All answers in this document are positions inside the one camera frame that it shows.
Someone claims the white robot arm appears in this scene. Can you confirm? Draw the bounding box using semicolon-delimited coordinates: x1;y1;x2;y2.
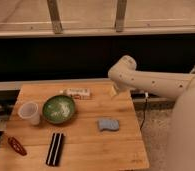
108;55;195;171

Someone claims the blue sponge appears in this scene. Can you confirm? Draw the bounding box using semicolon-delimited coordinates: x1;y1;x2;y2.
98;118;119;131

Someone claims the green ceramic bowl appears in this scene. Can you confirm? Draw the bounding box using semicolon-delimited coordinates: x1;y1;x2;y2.
42;95;76;124

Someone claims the clear plastic cup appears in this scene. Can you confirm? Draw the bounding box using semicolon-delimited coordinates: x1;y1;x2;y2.
18;101;40;125

